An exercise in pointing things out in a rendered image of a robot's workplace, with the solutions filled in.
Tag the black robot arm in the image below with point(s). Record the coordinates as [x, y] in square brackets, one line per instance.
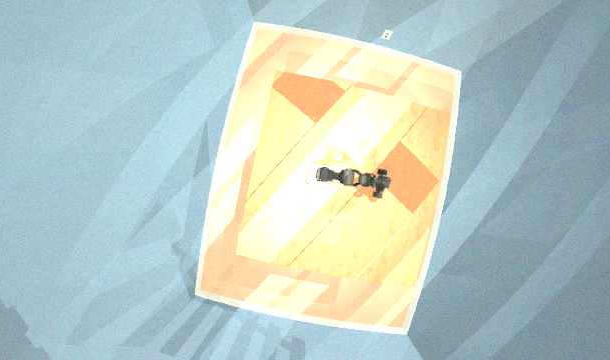
[346, 177]

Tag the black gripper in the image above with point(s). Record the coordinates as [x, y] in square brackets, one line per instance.
[380, 173]

